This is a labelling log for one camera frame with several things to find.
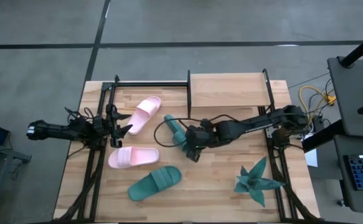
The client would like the grey keyboard tray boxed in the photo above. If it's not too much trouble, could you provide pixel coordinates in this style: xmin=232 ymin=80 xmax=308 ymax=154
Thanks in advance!
xmin=332 ymin=135 xmax=363 ymax=215

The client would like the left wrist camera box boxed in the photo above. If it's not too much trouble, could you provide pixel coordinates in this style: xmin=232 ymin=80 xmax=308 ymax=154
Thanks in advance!
xmin=91 ymin=115 xmax=107 ymax=133

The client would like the pink rubber slide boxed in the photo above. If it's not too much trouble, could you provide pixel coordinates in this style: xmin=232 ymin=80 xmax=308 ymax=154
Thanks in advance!
xmin=126 ymin=95 xmax=163 ymax=136
xmin=107 ymin=146 xmax=161 ymax=170

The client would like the black pole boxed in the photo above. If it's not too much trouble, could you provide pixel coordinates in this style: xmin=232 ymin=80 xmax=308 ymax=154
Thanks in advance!
xmin=339 ymin=27 xmax=363 ymax=68

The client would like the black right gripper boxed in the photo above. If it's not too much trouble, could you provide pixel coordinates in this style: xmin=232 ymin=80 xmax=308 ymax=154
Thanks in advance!
xmin=186 ymin=119 xmax=220 ymax=164

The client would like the grey desk top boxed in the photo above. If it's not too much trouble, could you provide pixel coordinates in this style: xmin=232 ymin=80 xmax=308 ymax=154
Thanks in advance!
xmin=326 ymin=55 xmax=363 ymax=139

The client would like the teal artificial succulent plant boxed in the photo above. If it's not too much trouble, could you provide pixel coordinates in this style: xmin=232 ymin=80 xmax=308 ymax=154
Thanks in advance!
xmin=233 ymin=156 xmax=286 ymax=208

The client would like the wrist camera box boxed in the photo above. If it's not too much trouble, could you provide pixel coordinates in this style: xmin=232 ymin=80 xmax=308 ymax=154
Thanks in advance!
xmin=91 ymin=115 xmax=107 ymax=133
xmin=186 ymin=125 xmax=205 ymax=149

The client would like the yellow cable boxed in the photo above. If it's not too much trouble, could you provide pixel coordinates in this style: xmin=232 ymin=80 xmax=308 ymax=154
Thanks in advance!
xmin=299 ymin=85 xmax=337 ymax=124

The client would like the white paper sheet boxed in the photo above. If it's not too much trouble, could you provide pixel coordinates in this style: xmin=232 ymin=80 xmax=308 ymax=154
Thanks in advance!
xmin=304 ymin=148 xmax=319 ymax=168

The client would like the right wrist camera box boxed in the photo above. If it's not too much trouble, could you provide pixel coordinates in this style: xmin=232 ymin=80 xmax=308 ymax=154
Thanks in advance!
xmin=186 ymin=125 xmax=205 ymax=149

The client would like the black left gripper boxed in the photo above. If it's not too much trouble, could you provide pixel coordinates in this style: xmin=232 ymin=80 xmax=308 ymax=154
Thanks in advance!
xmin=105 ymin=103 xmax=134 ymax=149

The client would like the black right camera cable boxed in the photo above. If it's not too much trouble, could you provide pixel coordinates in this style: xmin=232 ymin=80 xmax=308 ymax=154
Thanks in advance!
xmin=153 ymin=114 xmax=229 ymax=148

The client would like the green rubber slide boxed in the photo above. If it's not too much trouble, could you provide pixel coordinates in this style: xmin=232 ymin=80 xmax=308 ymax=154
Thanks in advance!
xmin=126 ymin=165 xmax=183 ymax=202
xmin=163 ymin=114 xmax=192 ymax=154

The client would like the black support beam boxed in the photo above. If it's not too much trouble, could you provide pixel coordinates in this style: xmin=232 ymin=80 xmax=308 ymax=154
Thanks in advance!
xmin=301 ymin=119 xmax=346 ymax=154

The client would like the black aluminium rig frame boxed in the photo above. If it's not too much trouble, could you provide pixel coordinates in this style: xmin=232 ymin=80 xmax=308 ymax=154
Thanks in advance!
xmin=54 ymin=74 xmax=323 ymax=223

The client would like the grey side table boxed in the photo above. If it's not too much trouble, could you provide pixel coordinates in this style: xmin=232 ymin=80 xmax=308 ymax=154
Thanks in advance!
xmin=0 ymin=139 xmax=32 ymax=224

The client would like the wooden shelf with black frame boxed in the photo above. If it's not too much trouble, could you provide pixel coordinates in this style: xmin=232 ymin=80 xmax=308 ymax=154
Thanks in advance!
xmin=186 ymin=68 xmax=276 ymax=119

